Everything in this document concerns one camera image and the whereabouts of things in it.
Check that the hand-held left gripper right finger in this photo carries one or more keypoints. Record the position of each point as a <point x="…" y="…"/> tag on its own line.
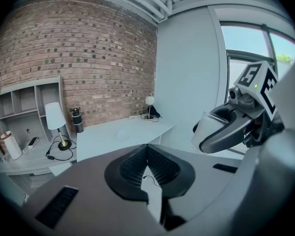
<point x="211" y="181"/>

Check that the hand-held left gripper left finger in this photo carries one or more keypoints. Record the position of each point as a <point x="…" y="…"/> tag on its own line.
<point x="88" y="181"/>

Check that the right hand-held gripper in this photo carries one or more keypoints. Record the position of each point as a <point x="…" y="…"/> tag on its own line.
<point x="257" y="92"/>

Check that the white round dish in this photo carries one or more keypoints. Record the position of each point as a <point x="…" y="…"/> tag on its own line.
<point x="123" y="136"/>

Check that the black insulated bottle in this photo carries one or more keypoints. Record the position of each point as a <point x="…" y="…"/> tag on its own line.
<point x="78" y="122"/>

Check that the white flat handheld device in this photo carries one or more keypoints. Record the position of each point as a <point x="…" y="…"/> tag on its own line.
<point x="33" y="142"/>

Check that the white shade table lamp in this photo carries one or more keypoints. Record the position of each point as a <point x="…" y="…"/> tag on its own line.
<point x="54" y="115"/>

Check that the small white saucer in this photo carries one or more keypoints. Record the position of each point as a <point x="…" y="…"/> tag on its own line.
<point x="132" y="117"/>

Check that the white globe desk lamp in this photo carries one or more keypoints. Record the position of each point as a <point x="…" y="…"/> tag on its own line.
<point x="150" y="100"/>

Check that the white cylinder canister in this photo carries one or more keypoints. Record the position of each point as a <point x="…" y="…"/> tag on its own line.
<point x="11" y="145"/>

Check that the grey framed window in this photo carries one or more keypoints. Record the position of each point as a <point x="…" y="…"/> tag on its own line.
<point x="245" y="40"/>

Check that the grey desk with shelf unit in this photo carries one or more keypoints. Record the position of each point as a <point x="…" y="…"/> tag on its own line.
<point x="22" y="99"/>

